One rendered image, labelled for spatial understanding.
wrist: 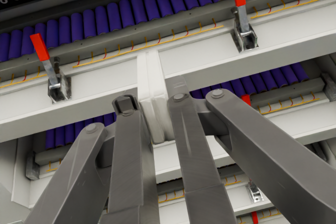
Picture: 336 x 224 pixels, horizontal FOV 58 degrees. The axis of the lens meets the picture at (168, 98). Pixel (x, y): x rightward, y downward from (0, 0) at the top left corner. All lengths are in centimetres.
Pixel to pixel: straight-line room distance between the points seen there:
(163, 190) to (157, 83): 58
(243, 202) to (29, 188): 44
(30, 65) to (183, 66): 22
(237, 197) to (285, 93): 27
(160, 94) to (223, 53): 28
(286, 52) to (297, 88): 17
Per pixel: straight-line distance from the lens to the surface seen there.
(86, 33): 49
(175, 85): 17
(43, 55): 43
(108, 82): 43
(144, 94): 16
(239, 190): 74
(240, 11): 42
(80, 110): 45
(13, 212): 65
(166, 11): 47
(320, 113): 62
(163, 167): 56
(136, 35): 45
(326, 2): 50
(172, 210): 74
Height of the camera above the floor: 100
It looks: 40 degrees down
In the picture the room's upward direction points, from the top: 17 degrees counter-clockwise
